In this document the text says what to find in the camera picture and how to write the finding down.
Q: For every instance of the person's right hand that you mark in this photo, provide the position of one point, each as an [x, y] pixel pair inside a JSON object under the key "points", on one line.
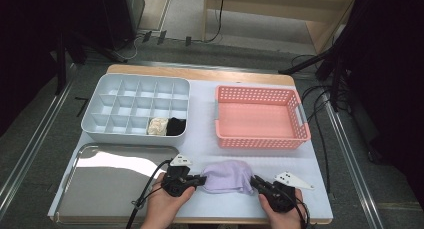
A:
{"points": [[281, 220]]}

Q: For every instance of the dark curtain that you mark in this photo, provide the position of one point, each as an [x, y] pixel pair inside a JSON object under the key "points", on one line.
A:
{"points": [[20, 39], [393, 89]]}

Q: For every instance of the metal floor rail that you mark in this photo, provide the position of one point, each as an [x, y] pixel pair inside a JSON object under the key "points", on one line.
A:
{"points": [[352, 162], [206, 66], [31, 149]]}

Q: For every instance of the black cabinet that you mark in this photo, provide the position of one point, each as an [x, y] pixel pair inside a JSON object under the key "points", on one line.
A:
{"points": [[123, 15]]}

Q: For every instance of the person's left hand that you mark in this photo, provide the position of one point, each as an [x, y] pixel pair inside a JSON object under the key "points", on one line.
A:
{"points": [[163, 212]]}

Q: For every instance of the black sock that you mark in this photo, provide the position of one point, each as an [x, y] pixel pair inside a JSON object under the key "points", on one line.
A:
{"points": [[175, 127], [180, 122]]}

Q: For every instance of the silver metal tray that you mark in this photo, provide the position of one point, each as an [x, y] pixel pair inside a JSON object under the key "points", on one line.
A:
{"points": [[100, 189]]}

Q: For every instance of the black tripod stand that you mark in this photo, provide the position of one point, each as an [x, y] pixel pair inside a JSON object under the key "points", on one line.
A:
{"points": [[61, 65], [306, 63]]}

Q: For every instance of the cream sock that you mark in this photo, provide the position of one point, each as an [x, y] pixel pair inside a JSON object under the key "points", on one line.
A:
{"points": [[161, 122], [155, 127]]}

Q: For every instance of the purple sock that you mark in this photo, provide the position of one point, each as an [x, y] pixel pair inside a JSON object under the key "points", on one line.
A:
{"points": [[226, 175], [245, 189]]}

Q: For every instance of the wooden table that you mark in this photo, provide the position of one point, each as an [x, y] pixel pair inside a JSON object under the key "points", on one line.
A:
{"points": [[200, 73]]}

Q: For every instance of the wooden shelf unit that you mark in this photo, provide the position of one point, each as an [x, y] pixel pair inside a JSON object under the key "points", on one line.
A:
{"points": [[266, 5]]}

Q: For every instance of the white divided storage box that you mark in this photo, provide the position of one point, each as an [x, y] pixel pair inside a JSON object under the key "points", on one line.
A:
{"points": [[136, 105]]}

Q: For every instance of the pink perforated plastic basket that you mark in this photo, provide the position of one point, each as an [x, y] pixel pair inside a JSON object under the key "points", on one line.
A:
{"points": [[240, 94]]}

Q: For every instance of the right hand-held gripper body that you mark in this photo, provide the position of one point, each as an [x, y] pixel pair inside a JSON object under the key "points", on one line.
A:
{"points": [[281, 199]]}

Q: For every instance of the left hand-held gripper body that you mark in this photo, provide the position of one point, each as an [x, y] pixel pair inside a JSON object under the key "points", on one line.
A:
{"points": [[176, 184]]}

